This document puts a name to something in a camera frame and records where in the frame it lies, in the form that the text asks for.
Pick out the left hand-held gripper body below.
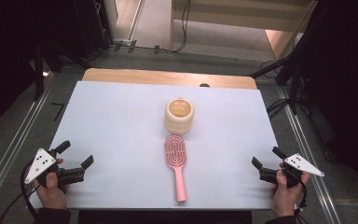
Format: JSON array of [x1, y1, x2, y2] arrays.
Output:
[[23, 147, 86, 189]]

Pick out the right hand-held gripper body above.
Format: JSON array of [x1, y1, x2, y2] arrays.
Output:
[[258, 152, 325, 189]]

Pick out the person's left hand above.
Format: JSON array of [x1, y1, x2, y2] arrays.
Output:
[[32, 158, 71, 210]]

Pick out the person's right hand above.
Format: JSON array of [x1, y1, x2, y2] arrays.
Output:
[[270, 162, 311, 218]]

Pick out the white table mat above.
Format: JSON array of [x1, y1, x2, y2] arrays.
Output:
[[29, 80, 283, 211]]

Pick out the black metal stand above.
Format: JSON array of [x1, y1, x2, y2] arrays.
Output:
[[250, 0, 327, 116], [31, 38, 91, 102]]

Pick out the pink hairbrush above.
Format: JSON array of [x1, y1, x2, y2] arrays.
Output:
[[163, 133, 188, 203]]

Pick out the cream ribbed cup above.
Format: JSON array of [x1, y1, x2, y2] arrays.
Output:
[[163, 97, 196, 135]]

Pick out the person's dark clothing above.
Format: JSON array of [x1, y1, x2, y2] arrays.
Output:
[[77, 210, 254, 224]]

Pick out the dark curtain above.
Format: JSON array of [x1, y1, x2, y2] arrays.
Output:
[[0, 0, 113, 141], [292, 0, 358, 206]]

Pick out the wooden table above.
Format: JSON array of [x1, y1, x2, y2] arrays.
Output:
[[82, 67, 258, 91]]

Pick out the aluminium floor rail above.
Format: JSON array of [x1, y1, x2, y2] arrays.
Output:
[[0, 73, 54, 216], [275, 84, 343, 224]]

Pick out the left hand-held gripper cable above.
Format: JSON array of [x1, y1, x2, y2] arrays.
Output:
[[0, 161, 42, 224]]

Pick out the hand-held gripper cable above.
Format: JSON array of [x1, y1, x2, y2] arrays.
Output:
[[293, 178, 310, 224], [0, 161, 42, 224]]

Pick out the right hand-held gripper cable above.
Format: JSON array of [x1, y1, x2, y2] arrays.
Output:
[[293, 178, 310, 224]]

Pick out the black floor cables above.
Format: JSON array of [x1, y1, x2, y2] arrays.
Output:
[[258, 59, 294, 121]]

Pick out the light wooden frame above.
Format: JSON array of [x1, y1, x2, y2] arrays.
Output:
[[169, 0, 319, 61]]

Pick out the black hanging cable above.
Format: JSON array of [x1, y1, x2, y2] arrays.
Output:
[[171, 0, 191, 53]]

